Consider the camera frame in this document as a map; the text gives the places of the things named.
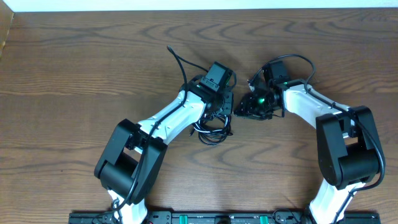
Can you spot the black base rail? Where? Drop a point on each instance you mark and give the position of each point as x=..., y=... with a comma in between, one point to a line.
x=165, y=217

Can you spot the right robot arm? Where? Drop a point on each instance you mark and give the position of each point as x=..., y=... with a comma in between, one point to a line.
x=349, y=151

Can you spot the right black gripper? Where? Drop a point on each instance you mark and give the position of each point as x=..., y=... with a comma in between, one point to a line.
x=249, y=109

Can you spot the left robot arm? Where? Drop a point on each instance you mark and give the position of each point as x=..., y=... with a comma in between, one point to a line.
x=131, y=160

